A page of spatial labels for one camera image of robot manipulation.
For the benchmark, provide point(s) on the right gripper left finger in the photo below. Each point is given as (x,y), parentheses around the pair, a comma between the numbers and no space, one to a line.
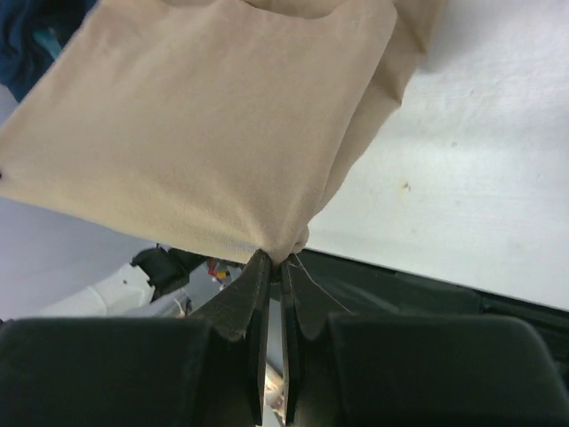
(203,370)

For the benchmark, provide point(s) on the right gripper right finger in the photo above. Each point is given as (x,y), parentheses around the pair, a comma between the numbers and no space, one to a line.
(344,369)

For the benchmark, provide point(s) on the beige t shirt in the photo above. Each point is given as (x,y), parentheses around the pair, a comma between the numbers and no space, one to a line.
(218,127)

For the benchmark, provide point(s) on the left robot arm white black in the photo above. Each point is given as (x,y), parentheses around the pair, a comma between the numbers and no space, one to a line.
(151,285)

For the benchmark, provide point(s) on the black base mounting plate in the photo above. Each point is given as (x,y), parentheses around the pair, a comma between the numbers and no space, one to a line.
(363,288)

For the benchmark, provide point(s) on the navy blue t shirt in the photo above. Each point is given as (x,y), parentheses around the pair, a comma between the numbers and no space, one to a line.
(33,34)

